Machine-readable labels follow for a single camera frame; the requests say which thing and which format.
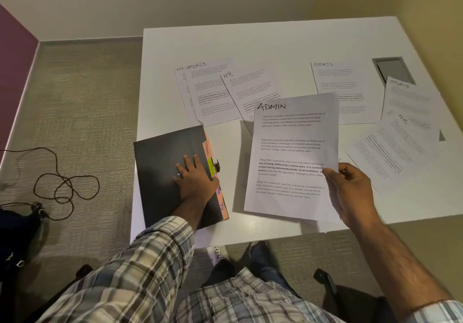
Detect black expanding folder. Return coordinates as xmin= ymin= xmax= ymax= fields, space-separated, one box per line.
xmin=133 ymin=124 xmax=229 ymax=230

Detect white sneaker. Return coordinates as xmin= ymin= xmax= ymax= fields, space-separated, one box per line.
xmin=206 ymin=245 xmax=229 ymax=262

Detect black floor cable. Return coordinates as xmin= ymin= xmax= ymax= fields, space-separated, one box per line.
xmin=0 ymin=147 xmax=101 ymax=222

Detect person's left hand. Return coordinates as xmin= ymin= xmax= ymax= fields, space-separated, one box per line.
xmin=173 ymin=154 xmax=220 ymax=211

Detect white text paper sheet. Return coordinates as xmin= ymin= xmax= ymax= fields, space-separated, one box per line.
xmin=243 ymin=91 xmax=344 ymax=226

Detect blue jeans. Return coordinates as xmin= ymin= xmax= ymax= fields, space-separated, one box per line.
xmin=202 ymin=241 xmax=301 ymax=298

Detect plaid shirt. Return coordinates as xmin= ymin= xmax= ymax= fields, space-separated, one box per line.
xmin=34 ymin=216 xmax=463 ymax=323

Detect grey table cable hatch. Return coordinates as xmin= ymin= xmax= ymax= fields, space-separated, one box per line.
xmin=371 ymin=57 xmax=446 ymax=142

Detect person's right hand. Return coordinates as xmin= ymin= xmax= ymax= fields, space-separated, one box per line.
xmin=321 ymin=162 xmax=386 ymax=230

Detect person's right forearm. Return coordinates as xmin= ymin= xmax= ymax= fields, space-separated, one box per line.
xmin=349 ymin=219 xmax=453 ymax=320

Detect pile of white printed papers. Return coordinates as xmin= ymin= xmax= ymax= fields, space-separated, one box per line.
xmin=173 ymin=57 xmax=444 ymax=193

